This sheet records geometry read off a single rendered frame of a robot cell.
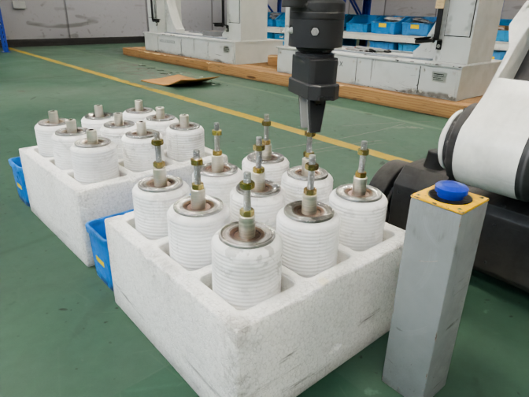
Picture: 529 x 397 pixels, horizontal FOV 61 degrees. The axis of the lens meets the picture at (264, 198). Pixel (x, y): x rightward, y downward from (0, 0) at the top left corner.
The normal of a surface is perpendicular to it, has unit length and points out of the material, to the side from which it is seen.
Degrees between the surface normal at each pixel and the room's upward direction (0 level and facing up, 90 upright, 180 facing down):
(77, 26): 90
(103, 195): 90
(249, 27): 90
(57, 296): 0
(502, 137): 56
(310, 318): 90
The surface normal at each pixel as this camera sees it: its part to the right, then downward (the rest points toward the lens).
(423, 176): -0.52, -0.47
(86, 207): 0.67, 0.30
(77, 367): 0.02, -0.92
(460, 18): -0.75, 0.25
